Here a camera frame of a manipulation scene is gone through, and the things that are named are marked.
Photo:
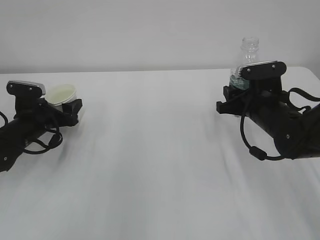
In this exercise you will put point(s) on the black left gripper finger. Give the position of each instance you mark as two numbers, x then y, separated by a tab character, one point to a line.
72	108

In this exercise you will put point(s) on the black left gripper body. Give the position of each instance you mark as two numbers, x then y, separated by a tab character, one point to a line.
50	117

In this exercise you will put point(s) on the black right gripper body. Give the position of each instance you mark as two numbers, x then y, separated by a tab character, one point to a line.
235	101

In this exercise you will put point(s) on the white paper cup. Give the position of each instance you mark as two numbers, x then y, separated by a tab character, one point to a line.
61	94

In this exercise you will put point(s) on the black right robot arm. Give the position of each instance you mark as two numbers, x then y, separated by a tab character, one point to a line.
295	130

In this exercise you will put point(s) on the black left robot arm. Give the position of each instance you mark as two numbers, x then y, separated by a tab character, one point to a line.
21	136

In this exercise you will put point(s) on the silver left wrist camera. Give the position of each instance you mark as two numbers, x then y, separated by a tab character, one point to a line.
25	89

